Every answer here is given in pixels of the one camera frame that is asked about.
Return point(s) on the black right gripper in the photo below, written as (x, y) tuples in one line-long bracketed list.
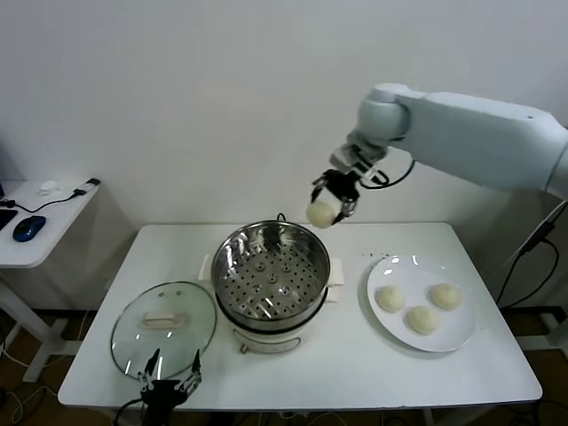
[(339, 184)]

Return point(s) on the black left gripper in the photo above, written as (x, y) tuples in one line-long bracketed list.
[(162, 399)]

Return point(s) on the white steamed baozi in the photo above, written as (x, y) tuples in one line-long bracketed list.
[(321, 215), (390, 298), (423, 319), (445, 296)]

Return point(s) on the round glass pot lid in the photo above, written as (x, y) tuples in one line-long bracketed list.
[(133, 328)]

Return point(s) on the light blue right robot arm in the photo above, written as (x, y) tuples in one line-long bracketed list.
[(466, 128)]

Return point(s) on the stainless steel steamer basket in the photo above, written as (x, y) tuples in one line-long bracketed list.
[(266, 288)]

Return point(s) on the white round plate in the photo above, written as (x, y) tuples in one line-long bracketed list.
[(444, 337)]

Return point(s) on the white side desk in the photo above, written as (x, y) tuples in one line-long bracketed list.
[(53, 231)]

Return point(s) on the blue computer mouse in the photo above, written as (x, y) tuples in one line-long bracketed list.
[(29, 228)]

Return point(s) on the crumpled white tissue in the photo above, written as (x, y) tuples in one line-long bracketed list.
[(49, 187)]

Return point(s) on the black keyboard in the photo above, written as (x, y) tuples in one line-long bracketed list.
[(6, 218)]

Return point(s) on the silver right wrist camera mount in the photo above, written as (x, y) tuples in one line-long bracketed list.
[(350, 155)]

